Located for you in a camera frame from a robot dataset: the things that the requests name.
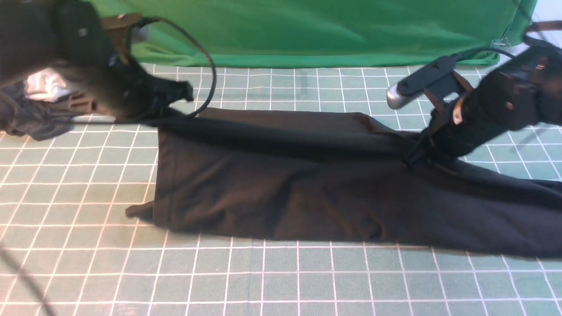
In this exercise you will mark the green grid cutting mat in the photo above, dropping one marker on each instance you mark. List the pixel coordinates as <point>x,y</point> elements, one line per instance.
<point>62,217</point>

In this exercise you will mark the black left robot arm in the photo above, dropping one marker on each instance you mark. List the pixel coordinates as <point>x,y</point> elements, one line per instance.
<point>89,52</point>

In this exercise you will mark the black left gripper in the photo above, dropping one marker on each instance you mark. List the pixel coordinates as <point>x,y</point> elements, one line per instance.
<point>124,89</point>

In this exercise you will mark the metal binder clip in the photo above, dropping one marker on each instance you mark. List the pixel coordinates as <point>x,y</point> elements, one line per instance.
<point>501,43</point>

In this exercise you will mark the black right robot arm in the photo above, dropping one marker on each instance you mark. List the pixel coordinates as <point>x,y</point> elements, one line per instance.
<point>545,58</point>

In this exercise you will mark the crumpled white cloth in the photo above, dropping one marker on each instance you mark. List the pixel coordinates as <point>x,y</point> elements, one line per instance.
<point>47,85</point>

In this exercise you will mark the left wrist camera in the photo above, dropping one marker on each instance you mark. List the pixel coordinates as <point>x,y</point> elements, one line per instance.
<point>124,30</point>

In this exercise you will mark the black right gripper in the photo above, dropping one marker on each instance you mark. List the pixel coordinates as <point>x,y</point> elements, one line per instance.
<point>504,101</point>

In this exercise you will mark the crumpled dark gray garment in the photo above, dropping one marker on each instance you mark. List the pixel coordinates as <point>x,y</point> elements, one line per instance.
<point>41,120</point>

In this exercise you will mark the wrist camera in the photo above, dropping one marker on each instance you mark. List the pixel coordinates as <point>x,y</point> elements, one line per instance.
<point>124,30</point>
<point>436,80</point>

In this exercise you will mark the dark gray long-sleeve shirt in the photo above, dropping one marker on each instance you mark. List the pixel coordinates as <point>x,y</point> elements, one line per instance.
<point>340,177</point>

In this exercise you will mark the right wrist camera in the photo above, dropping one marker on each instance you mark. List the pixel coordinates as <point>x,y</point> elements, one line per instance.
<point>436,80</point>

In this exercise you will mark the green backdrop cloth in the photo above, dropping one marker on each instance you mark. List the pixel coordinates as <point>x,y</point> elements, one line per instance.
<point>335,33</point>

